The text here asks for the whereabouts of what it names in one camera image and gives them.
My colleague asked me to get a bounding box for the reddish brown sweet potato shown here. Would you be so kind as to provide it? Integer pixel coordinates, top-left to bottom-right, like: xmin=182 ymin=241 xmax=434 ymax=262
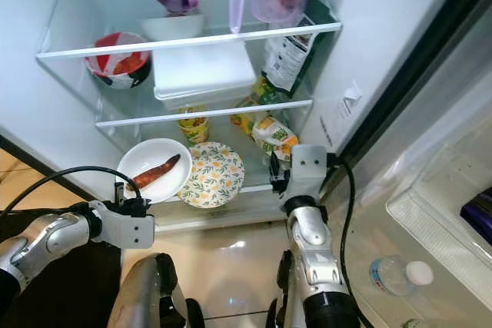
xmin=125 ymin=154 xmax=182 ymax=193

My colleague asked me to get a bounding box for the white round bowl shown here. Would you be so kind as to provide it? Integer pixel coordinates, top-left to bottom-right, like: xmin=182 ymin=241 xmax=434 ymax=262
xmin=116 ymin=138 xmax=194 ymax=205

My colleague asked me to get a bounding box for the glass fridge shelf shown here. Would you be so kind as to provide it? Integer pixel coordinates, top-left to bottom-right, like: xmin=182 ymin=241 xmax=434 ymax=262
xmin=96 ymin=44 xmax=315 ymax=130
xmin=37 ymin=0 xmax=344 ymax=61

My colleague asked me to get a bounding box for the grey steel fridge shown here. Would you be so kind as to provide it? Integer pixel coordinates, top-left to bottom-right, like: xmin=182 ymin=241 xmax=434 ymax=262
xmin=0 ymin=0 xmax=492 ymax=328

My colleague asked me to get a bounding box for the white yellow snack packet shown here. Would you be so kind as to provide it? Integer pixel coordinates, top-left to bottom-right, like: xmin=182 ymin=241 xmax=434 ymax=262
xmin=251 ymin=115 xmax=301 ymax=162

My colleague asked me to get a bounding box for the green yellow snack packet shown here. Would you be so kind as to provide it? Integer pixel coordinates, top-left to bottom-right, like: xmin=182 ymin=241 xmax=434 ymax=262
xmin=229 ymin=75 xmax=282 ymax=137

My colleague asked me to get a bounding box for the floral patterned plate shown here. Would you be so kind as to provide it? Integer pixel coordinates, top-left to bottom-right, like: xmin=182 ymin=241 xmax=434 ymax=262
xmin=177 ymin=141 xmax=246 ymax=209

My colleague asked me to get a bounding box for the yellow printed cup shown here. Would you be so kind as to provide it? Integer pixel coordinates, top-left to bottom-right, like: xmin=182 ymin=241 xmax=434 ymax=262
xmin=178 ymin=105 xmax=211 ymax=145

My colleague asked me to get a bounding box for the silver left robot leg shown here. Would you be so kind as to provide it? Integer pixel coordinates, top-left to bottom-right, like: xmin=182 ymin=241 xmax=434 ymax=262
xmin=108 ymin=253 xmax=205 ymax=328

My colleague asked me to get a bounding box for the silver robot leg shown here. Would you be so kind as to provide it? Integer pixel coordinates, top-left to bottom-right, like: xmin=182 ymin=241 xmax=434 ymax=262
xmin=265 ymin=251 xmax=304 ymax=328
xmin=108 ymin=253 xmax=205 ymax=328

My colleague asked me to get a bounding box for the black floor mat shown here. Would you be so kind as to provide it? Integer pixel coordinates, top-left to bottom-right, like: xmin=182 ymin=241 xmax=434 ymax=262
xmin=0 ymin=209 xmax=124 ymax=328

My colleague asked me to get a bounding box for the black white printed bag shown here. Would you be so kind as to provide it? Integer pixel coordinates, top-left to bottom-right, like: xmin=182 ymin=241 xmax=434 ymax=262
xmin=263 ymin=0 xmax=336 ymax=99

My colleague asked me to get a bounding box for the silver right robot leg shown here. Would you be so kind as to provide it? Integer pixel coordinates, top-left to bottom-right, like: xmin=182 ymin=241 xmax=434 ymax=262
xmin=265 ymin=251 xmax=304 ymax=328

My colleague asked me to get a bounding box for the red white noodle bowl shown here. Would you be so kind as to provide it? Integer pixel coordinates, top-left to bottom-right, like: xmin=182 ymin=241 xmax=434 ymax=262
xmin=85 ymin=31 xmax=154 ymax=90

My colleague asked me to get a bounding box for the white lidded container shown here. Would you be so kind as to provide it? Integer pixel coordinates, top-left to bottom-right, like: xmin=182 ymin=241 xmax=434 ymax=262
xmin=151 ymin=36 xmax=259 ymax=111

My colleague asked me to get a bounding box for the blue label water bottle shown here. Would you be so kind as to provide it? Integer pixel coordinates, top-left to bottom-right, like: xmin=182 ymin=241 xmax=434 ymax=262
xmin=369 ymin=255 xmax=436 ymax=297

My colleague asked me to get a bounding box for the small white dish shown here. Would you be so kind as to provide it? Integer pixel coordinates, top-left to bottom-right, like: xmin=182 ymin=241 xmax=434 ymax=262
xmin=138 ymin=13 xmax=205 ymax=44

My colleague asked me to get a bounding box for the dark blue packet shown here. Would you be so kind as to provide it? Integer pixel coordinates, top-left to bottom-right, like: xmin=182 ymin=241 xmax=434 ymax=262
xmin=460 ymin=187 xmax=492 ymax=245

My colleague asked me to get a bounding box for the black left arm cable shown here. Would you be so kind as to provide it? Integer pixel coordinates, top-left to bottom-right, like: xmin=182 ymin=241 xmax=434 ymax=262
xmin=4 ymin=165 xmax=148 ymax=218

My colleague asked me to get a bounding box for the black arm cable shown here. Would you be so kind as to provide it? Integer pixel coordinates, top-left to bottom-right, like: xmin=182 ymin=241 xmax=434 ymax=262
xmin=325 ymin=155 xmax=381 ymax=328
xmin=4 ymin=165 xmax=148 ymax=218

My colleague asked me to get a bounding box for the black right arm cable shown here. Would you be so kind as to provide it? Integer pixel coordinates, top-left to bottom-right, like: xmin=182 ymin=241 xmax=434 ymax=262
xmin=325 ymin=155 xmax=381 ymax=328

